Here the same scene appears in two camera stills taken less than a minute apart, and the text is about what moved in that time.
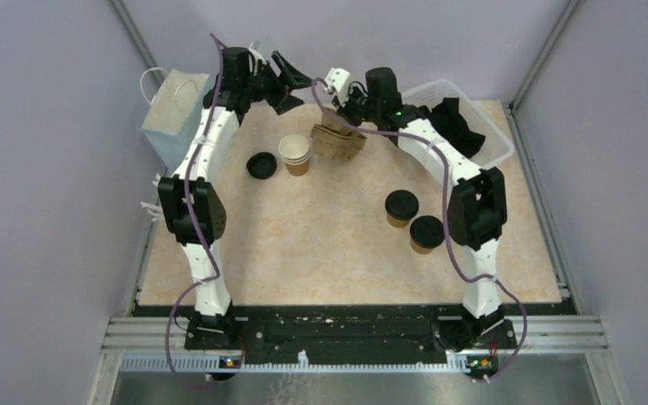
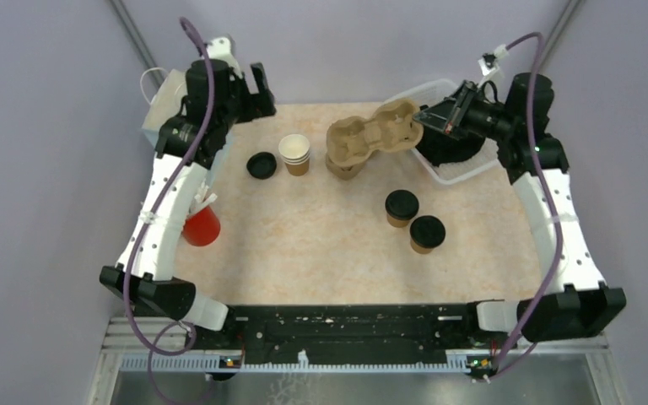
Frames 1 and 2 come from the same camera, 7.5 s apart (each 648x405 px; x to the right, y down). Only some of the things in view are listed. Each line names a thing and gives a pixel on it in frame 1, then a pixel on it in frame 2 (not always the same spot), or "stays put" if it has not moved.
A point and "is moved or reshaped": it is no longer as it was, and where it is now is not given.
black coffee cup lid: [402, 204] stays put
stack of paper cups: [294, 150] stays put
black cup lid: [427, 231] stays put
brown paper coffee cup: [397, 223] stays put
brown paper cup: [419, 249] stays put
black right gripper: [344, 110] → [445, 116]
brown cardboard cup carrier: [336, 139] is moved or reshaped
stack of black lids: [261, 165] stays put
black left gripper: [283, 100] → [257, 104]
